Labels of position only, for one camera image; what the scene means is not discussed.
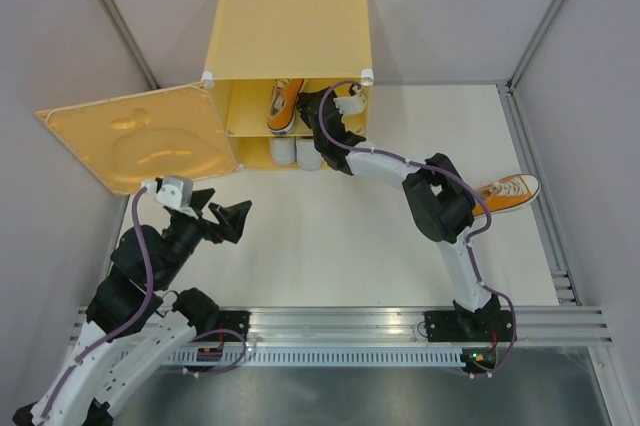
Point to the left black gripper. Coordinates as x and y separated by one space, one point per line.
232 219

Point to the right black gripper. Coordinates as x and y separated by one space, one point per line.
303 97

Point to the white sneaker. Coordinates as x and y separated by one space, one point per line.
307 157
282 150

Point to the orange canvas sneaker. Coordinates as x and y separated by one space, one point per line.
510 193
281 114

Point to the yellow cabinet door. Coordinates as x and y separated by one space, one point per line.
126 140

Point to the yellow plastic shoe cabinet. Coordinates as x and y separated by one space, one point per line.
255 43

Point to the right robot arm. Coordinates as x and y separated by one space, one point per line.
441 206

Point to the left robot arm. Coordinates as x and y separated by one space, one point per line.
105 367

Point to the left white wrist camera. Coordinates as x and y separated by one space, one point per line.
172 192

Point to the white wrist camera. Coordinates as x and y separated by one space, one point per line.
352 104
172 192

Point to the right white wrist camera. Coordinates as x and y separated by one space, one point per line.
352 104

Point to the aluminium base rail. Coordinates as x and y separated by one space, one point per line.
405 327

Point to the white slotted cable duct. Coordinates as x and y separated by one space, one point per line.
321 357

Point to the right aluminium frame post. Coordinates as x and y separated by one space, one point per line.
540 33

